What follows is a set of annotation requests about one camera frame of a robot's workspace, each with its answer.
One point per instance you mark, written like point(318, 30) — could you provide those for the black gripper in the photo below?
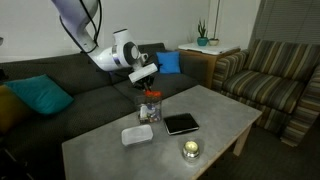
point(143, 82)

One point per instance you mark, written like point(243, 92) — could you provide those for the orange snack packet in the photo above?
point(153, 94)

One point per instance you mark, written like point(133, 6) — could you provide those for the clear plastic storage container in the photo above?
point(150, 110)

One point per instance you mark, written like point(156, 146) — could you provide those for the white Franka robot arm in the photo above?
point(106, 55)

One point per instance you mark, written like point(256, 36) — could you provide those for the white container lid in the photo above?
point(137, 135)

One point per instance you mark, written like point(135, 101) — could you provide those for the blue cushion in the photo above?
point(168, 62)

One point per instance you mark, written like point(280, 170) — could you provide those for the wooden side table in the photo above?
point(210, 66)

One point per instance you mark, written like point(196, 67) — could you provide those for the teal plant pot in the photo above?
point(202, 41)

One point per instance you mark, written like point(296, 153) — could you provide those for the silver candle tin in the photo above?
point(191, 150)

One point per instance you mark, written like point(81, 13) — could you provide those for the green succulent plant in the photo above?
point(202, 30)

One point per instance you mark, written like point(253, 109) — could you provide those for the small white pot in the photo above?
point(213, 42)

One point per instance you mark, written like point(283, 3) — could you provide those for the dark grey sofa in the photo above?
point(66, 110)

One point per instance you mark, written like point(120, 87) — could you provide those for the tall thin plant stem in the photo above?
point(217, 20)

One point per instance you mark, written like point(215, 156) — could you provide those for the teal cushion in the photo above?
point(40, 95)

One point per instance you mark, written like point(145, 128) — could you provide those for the wooden table leg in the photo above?
point(242, 141)

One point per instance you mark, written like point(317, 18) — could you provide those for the striped armchair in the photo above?
point(266, 83)

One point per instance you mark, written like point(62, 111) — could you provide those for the yellow cushion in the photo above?
point(11, 110)

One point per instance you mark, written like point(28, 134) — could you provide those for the window blinds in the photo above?
point(286, 20)

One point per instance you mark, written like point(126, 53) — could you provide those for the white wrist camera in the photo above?
point(143, 73)

